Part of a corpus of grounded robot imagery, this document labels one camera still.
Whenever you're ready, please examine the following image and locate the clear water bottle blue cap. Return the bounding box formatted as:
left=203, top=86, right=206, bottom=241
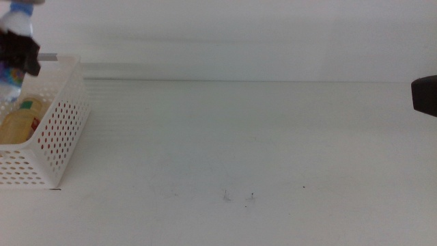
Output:
left=0, top=1, right=36, bottom=103

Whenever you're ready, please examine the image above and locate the yellow tea bottle green label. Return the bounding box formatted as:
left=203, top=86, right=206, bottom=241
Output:
left=0, top=97, right=44, bottom=144

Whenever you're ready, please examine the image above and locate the white perforated plastic basket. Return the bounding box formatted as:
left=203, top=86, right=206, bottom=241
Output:
left=0, top=56, right=91, bottom=190

